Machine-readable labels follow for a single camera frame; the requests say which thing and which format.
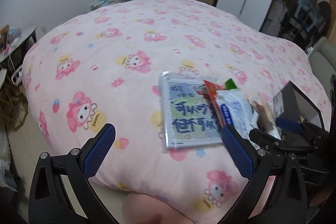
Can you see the white blue wipes packet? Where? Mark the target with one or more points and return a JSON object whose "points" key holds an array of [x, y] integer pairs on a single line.
{"points": [[237, 111]]}

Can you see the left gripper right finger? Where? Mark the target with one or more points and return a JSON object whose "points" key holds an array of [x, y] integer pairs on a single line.
{"points": [[257, 159]]}

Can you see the pink cartoon print blanket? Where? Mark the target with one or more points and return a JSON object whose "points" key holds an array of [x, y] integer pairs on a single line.
{"points": [[104, 66]]}

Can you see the grey padded headboard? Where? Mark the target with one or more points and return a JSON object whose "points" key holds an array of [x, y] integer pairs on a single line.
{"points": [[322, 62]]}

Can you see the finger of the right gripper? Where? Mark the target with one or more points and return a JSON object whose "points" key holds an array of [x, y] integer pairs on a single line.
{"points": [[288, 125]]}

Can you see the blue lettered framed card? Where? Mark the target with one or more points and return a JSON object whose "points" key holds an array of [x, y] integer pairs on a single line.
{"points": [[189, 117]]}

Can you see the person's hand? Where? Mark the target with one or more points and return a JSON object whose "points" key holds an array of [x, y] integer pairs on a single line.
{"points": [[142, 208]]}

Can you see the pink printed card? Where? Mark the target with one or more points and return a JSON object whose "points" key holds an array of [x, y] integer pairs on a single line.
{"points": [[266, 120]]}

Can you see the black cardboard box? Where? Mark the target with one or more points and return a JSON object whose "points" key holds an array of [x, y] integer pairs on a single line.
{"points": [[291, 103]]}

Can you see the red and white packet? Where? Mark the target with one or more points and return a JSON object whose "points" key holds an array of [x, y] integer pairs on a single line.
{"points": [[212, 90]]}

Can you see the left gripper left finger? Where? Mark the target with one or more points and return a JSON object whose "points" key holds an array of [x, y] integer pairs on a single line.
{"points": [[49, 201]]}

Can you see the grey side table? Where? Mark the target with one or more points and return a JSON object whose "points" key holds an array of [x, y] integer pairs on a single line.
{"points": [[22, 43]]}

